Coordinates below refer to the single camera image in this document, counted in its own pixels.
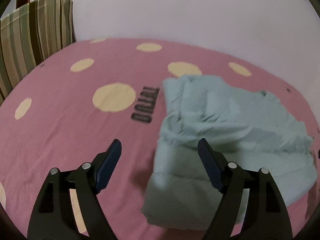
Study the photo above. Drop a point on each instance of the light blue puffer jacket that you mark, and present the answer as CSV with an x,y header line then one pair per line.
x,y
252,129

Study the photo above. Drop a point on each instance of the striped green brown pillow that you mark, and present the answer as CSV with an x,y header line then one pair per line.
x,y
31,34

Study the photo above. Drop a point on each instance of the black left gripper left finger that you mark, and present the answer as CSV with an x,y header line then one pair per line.
x,y
67,206

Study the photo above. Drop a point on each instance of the pink polka dot bedspread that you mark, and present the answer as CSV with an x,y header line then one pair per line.
x,y
74,104

